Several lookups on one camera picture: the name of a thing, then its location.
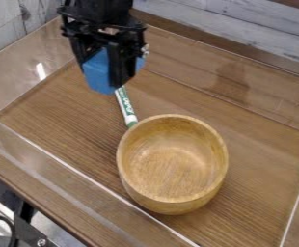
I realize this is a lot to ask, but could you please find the clear acrylic tray wall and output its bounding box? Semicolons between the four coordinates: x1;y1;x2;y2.
0;16;299;247

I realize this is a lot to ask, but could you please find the blue foam block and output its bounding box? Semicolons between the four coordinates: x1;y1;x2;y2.
81;47;131;95

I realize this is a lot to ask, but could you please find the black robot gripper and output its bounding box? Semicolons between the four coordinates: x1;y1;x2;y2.
56;0;149;89

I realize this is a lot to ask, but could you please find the black cable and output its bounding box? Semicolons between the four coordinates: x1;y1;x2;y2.
0;214;19;247

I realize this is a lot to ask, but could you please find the black metal table bracket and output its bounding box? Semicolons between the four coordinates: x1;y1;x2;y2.
13;201;57;247

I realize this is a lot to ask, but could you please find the green and white marker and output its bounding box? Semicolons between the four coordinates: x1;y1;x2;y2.
115;87;137;127

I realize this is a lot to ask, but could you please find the brown wooden bowl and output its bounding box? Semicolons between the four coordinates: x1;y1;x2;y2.
116;114;229;215

